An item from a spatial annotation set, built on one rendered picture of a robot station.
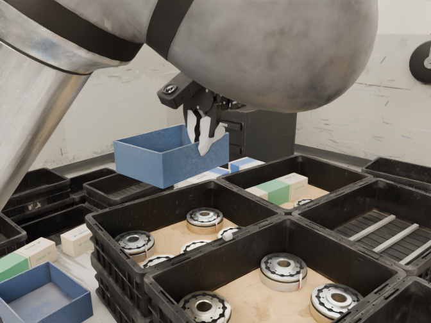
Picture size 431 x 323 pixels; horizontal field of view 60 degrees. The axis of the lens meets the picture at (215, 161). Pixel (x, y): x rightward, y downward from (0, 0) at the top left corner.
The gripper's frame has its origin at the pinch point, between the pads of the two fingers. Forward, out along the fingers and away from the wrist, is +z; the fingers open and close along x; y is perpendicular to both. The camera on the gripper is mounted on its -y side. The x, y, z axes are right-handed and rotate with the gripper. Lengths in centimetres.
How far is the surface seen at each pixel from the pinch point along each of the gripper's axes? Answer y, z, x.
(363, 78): 325, 32, 94
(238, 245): 4.5, 19.9, -10.1
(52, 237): 14, 88, 109
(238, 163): 73, 39, 44
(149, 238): -1.3, 28.4, 13.4
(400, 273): 15.4, 14.8, -39.3
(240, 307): -2.4, 27.6, -17.5
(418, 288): 15.0, 15.8, -42.8
